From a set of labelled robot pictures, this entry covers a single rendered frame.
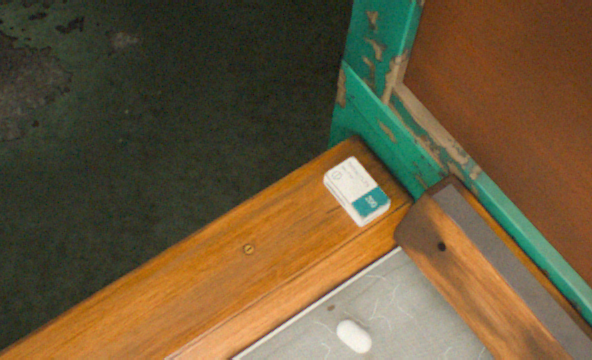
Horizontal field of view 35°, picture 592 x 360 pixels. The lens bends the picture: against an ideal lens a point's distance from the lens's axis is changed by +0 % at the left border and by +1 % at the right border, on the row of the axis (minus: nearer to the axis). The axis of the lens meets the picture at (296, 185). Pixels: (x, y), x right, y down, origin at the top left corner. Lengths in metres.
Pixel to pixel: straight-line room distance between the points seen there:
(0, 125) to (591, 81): 1.41
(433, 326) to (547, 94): 0.29
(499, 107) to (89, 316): 0.40
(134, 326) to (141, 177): 0.95
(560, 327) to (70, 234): 1.14
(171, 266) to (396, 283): 0.22
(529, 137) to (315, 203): 0.25
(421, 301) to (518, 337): 0.13
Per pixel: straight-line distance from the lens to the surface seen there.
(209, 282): 0.87
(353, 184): 0.89
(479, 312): 0.82
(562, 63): 0.67
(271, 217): 0.89
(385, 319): 0.89
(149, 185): 1.78
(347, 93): 0.93
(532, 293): 0.80
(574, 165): 0.72
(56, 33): 2.00
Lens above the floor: 1.57
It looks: 62 degrees down
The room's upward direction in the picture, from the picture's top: 7 degrees clockwise
